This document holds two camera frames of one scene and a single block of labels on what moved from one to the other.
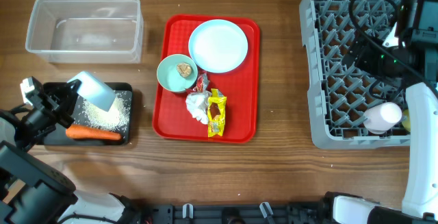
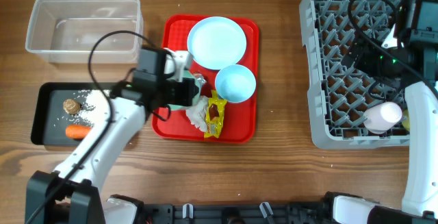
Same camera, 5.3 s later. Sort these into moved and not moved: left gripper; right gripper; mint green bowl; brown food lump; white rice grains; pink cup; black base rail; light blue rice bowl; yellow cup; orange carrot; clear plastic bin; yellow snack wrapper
Moved: brown food lump; light blue rice bowl; left gripper; mint green bowl
Not moved: white rice grains; right gripper; black base rail; clear plastic bin; yellow cup; pink cup; yellow snack wrapper; orange carrot
